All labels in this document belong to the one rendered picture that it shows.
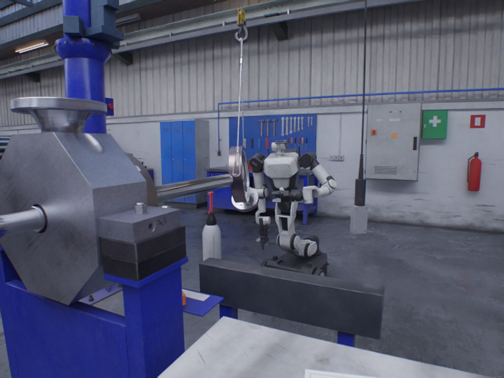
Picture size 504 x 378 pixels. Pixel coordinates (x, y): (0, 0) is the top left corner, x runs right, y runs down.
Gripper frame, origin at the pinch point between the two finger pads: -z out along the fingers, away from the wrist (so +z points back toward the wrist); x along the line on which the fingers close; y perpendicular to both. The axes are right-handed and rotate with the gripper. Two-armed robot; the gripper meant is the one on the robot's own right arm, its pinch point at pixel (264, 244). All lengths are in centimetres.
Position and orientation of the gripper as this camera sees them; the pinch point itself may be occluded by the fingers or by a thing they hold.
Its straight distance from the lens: 294.4
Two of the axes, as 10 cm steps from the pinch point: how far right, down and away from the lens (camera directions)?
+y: 9.4, -0.1, -3.5
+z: -0.8, -9.8, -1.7
